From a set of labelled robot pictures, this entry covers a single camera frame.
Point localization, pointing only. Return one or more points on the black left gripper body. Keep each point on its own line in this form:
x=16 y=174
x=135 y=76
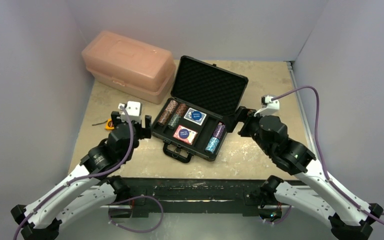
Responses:
x=140 y=130

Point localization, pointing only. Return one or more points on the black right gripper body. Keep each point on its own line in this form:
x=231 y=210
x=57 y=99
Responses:
x=245 y=122

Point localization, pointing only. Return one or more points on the orange brown chip stack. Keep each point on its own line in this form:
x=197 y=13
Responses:
x=167 y=112

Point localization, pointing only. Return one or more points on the green dark chip stack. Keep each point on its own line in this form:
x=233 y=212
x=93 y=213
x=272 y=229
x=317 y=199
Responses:
x=174 y=121

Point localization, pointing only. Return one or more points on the blue small blind button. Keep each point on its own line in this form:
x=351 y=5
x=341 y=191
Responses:
x=196 y=115

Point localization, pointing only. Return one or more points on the black poker carrying case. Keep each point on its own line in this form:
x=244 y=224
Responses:
x=207 y=88

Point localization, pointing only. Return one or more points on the blue big blind button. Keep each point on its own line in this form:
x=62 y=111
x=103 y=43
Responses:
x=183 y=133

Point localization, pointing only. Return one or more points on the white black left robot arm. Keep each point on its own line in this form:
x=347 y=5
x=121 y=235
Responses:
x=90 y=185

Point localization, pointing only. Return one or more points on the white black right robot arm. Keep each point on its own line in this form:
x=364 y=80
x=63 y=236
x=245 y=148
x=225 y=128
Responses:
x=348 y=216

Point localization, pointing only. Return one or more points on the yellow tape measure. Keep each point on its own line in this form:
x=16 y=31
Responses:
x=108 y=124

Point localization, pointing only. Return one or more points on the purple chip stack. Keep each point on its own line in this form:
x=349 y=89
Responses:
x=219 y=131

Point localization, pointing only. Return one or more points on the light blue chip stack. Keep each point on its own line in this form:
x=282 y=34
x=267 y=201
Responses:
x=212 y=145

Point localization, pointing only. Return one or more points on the red card deck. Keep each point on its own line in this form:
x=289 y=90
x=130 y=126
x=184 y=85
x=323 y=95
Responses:
x=188 y=141

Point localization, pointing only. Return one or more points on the pink plastic storage box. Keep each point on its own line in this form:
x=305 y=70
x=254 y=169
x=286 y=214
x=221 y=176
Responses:
x=131 y=66

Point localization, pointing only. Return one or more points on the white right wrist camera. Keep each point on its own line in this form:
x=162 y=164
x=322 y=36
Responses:
x=269 y=106

